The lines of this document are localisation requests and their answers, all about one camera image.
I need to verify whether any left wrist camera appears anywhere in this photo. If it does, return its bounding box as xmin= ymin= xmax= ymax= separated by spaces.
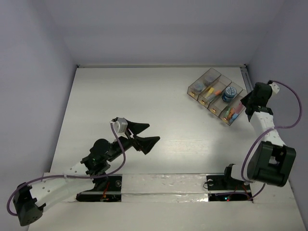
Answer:
xmin=110 ymin=117 xmax=128 ymax=135

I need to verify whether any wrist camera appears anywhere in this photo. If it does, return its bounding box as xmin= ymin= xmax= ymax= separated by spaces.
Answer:
xmin=110 ymin=117 xmax=128 ymax=135
xmin=268 ymin=80 xmax=280 ymax=95

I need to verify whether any yellow highlighter body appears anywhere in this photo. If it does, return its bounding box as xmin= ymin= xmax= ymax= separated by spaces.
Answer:
xmin=204 ymin=91 xmax=211 ymax=98

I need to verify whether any purple cable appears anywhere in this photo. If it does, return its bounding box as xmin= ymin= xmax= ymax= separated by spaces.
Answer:
xmin=240 ymin=81 xmax=303 ymax=202
xmin=6 ymin=121 xmax=127 ymax=216

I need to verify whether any paperclip jar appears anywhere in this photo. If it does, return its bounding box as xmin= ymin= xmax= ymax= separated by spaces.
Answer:
xmin=203 ymin=76 xmax=216 ymax=87
xmin=193 ymin=82 xmax=205 ymax=94

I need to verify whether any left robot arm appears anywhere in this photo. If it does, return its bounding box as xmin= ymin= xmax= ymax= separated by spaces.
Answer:
xmin=7 ymin=117 xmax=160 ymax=227

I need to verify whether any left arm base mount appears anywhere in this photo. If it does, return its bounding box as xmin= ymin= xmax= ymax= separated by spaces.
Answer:
xmin=76 ymin=174 xmax=122 ymax=202

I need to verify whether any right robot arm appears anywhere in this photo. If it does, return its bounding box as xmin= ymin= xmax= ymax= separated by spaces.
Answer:
xmin=240 ymin=80 xmax=303 ymax=187

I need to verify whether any blue lid pin jar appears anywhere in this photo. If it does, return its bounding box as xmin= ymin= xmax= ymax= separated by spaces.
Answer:
xmin=222 ymin=86 xmax=237 ymax=103

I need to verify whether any clear compartment organizer tray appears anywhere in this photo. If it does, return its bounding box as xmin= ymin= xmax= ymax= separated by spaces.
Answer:
xmin=187 ymin=68 xmax=248 ymax=126

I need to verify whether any pink highlighter pen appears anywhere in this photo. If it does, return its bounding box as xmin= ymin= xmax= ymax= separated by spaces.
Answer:
xmin=234 ymin=103 xmax=243 ymax=114

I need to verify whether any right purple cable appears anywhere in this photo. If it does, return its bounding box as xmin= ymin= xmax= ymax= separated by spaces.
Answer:
xmin=240 ymin=81 xmax=303 ymax=202

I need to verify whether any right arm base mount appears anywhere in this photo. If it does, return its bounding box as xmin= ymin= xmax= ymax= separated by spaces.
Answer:
xmin=203 ymin=164 xmax=253 ymax=202

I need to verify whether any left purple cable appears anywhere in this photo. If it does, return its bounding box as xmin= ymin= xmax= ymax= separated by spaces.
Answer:
xmin=6 ymin=121 xmax=127 ymax=216

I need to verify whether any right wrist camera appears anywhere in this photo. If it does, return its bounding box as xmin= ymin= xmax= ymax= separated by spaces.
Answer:
xmin=268 ymin=80 xmax=280 ymax=95

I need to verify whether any blue highlighter pen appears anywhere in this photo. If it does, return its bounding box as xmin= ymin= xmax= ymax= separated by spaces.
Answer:
xmin=230 ymin=113 xmax=238 ymax=123

